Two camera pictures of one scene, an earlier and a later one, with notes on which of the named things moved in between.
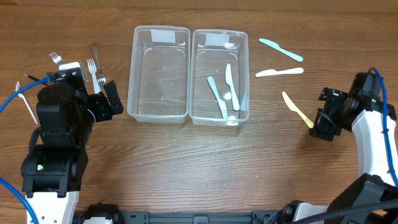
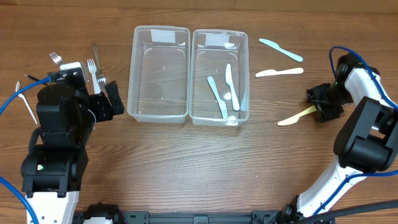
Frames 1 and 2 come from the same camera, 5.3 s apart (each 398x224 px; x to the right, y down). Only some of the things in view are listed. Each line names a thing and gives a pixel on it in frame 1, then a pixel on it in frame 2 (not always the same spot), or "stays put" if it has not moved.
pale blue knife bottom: (221, 104) stays put
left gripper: (101, 106) stays put
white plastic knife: (229, 79) stays put
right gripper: (325, 121) → (323, 104)
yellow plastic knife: (292, 106) → (294, 119)
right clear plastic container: (219, 93) stays put
